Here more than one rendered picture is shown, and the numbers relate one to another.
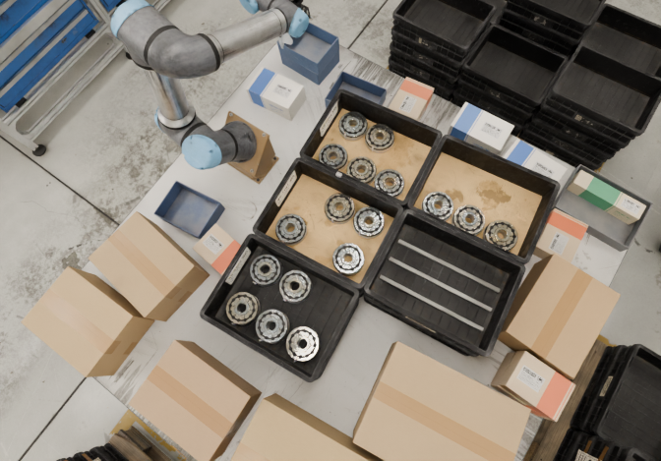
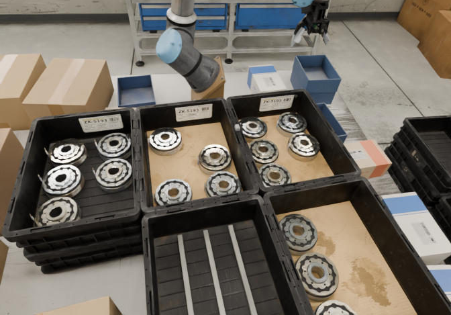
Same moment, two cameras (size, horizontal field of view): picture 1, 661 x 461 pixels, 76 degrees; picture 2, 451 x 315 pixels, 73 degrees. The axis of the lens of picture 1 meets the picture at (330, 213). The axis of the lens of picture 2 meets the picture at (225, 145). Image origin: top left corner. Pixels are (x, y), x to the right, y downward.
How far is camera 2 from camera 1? 0.76 m
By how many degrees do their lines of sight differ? 29
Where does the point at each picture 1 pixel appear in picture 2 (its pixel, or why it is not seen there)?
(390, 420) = not seen: outside the picture
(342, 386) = (45, 305)
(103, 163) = not seen: hidden behind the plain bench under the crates
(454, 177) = (341, 230)
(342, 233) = (195, 178)
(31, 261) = not seen: hidden behind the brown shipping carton
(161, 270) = (68, 92)
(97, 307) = (16, 78)
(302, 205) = (193, 138)
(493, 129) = (426, 234)
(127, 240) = (80, 66)
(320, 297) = (119, 201)
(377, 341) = (119, 302)
